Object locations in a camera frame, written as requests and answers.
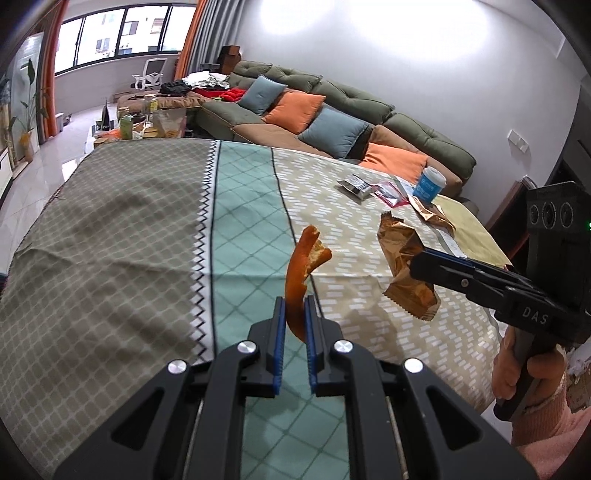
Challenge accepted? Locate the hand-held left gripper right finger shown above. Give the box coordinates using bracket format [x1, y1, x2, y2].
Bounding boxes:
[305, 294, 539, 480]

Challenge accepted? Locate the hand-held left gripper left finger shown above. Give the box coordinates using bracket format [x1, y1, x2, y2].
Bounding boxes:
[53, 296, 286, 480]

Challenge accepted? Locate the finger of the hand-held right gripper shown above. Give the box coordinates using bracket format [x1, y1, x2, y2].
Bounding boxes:
[421, 248, 539, 289]
[410, 255, 509, 309]

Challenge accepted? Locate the orange peel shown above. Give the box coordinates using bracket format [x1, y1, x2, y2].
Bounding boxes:
[286, 225, 332, 343]

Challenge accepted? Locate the gold snack packet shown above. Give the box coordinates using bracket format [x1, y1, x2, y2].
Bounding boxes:
[377, 213, 442, 322]

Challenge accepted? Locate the person's right forearm pink sleeve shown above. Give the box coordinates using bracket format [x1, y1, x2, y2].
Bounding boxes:
[510, 376, 591, 480]

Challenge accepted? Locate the person's right hand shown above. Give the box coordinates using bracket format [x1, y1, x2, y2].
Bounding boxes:
[492, 330, 567, 409]

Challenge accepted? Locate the crumpled gold wrapper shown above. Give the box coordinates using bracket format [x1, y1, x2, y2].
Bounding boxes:
[409, 196, 456, 232]

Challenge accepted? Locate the blue paper cup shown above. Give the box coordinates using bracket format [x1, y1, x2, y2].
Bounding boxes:
[412, 167, 448, 204]

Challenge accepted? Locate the pink wrapper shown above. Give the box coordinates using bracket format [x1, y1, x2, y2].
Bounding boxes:
[372, 182, 412, 209]

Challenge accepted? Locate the box with scraps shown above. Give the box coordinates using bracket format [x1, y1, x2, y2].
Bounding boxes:
[566, 346, 591, 416]

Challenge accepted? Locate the small orange cushion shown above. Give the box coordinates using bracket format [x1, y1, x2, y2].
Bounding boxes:
[359, 143, 430, 184]

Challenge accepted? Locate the black wrapper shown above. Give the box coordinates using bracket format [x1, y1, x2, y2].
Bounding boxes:
[337, 175, 373, 202]

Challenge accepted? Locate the large teal cushion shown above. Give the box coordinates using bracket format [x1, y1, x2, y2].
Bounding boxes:
[298, 107, 369, 159]

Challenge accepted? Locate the green and brown sofa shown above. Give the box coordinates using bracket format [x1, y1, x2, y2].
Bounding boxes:
[187, 60, 477, 200]

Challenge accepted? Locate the large orange cushion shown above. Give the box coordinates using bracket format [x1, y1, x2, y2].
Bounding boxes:
[263, 91, 327, 135]

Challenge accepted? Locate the small teal cushion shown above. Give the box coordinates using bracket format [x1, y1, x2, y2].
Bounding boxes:
[239, 75, 288, 116]

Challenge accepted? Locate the silver white cloth pile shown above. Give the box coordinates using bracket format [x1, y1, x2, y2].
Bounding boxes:
[185, 71, 230, 91]

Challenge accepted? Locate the dark wooden stand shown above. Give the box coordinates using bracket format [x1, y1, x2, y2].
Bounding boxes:
[217, 45, 242, 75]

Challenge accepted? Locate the white office chair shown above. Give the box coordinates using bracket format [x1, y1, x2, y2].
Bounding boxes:
[131, 59, 167, 91]

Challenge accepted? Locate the orange curtain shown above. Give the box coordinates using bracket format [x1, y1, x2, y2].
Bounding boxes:
[174, 0, 209, 82]
[39, 0, 71, 140]

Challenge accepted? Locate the grey curtain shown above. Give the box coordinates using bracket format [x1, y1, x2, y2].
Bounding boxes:
[189, 0, 265, 77]

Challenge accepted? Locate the potted plant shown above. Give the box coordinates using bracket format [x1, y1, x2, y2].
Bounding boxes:
[8, 58, 49, 163]

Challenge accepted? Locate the large window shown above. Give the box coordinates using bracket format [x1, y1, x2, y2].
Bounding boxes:
[53, 4, 200, 77]

